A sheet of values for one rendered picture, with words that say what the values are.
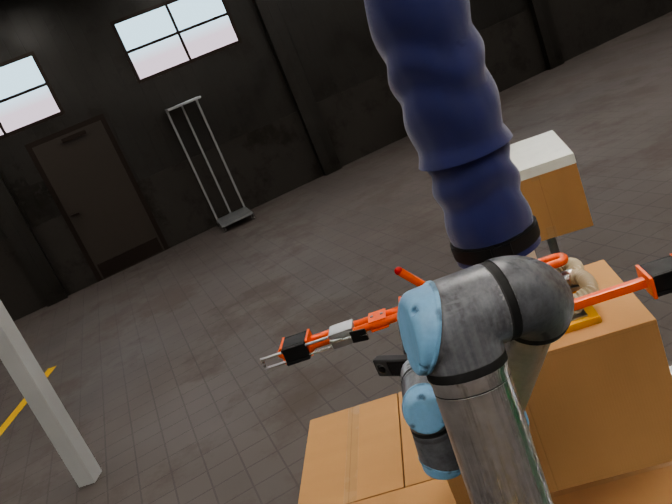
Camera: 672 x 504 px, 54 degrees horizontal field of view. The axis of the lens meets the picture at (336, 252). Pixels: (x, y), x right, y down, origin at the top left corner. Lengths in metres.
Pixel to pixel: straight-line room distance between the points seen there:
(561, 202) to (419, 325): 2.74
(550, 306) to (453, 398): 0.18
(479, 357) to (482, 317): 0.05
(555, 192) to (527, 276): 2.64
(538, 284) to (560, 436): 0.93
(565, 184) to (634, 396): 1.91
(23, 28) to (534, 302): 9.76
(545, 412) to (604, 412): 0.14
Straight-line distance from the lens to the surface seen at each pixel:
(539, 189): 3.53
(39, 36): 10.35
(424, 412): 1.36
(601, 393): 1.77
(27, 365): 4.45
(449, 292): 0.89
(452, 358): 0.90
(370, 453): 2.58
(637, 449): 1.89
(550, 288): 0.94
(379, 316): 1.80
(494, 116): 1.60
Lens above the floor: 1.97
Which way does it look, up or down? 17 degrees down
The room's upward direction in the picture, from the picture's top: 22 degrees counter-clockwise
